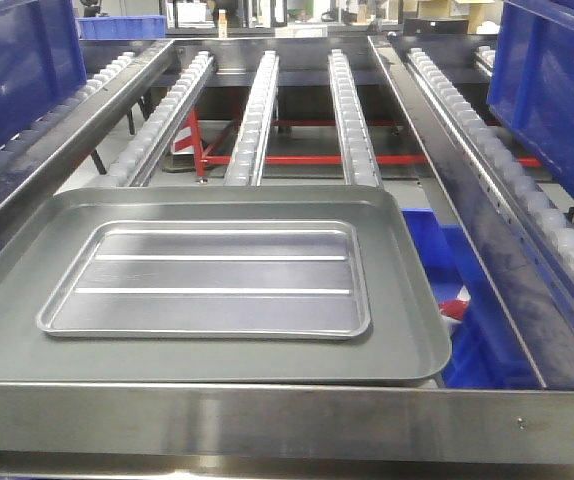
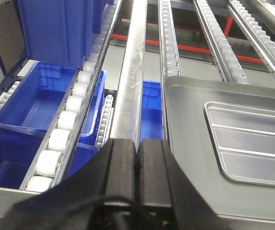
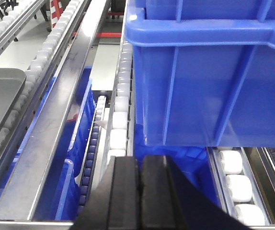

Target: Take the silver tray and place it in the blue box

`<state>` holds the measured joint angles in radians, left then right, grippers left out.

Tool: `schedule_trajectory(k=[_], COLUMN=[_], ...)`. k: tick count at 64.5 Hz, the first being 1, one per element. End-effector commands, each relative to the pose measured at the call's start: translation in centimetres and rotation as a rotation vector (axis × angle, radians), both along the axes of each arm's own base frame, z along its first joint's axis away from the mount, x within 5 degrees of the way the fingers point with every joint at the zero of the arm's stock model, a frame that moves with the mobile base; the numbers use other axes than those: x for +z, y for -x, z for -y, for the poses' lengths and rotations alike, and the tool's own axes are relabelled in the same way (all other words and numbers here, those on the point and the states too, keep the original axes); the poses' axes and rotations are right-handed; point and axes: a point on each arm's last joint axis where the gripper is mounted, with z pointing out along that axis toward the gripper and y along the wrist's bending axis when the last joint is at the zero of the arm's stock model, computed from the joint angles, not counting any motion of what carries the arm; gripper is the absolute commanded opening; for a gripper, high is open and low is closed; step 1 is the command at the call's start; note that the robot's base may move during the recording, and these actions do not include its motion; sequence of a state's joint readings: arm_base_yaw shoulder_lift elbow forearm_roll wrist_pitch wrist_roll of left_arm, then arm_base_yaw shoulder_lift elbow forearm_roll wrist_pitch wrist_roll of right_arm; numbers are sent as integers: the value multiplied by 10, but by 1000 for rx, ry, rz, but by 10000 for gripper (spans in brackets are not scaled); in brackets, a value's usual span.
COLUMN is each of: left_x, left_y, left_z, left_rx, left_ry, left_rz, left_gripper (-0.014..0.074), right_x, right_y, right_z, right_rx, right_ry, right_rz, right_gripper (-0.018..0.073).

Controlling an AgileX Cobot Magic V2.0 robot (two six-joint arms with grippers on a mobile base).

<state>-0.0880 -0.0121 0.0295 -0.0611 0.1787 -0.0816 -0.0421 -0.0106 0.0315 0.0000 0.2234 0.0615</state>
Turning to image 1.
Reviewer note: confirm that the blue bin below rack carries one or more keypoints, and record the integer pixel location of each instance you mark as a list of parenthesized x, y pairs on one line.
[(485, 351)]

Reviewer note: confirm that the steel divider rail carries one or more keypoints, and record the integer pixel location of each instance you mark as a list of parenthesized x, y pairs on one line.
[(531, 286), (36, 174)]

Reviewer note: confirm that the blue bin at right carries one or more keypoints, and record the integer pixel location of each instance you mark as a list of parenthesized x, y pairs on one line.
[(532, 86)]

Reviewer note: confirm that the white roller track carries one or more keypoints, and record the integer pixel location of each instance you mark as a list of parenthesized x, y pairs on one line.
[(21, 141), (359, 162), (135, 164), (248, 156), (496, 160)]

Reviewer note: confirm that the silver metal tray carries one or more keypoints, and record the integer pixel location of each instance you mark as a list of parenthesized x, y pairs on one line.
[(248, 279)]

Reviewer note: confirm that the blue crate in background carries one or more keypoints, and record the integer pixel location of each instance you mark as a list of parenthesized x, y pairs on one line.
[(122, 27)]

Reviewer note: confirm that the red metal frame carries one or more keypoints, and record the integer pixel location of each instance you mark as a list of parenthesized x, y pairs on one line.
[(299, 143)]

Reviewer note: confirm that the blue bin at left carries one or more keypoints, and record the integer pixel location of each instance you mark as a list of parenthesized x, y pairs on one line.
[(41, 63)]

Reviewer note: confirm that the steel front rack rail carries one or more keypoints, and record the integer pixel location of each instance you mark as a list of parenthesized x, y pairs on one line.
[(290, 421)]

